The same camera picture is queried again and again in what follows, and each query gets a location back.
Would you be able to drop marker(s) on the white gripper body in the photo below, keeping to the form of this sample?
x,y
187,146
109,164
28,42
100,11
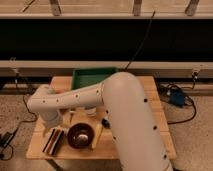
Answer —
x,y
51,120

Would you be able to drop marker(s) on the purple bowl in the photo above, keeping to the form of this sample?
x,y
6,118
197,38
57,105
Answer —
x,y
80,136

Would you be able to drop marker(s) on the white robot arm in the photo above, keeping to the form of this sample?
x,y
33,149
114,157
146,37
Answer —
x,y
134,129

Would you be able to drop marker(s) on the black power adapter left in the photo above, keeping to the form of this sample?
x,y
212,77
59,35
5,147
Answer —
x,y
6,139

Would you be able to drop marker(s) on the green plastic tray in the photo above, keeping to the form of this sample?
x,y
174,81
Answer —
x,y
83,77

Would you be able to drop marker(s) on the black handled scoop tool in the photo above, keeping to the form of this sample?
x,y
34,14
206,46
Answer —
x,y
106,123

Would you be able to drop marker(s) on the blue box with cables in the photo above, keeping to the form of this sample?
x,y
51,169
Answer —
x,y
177,97

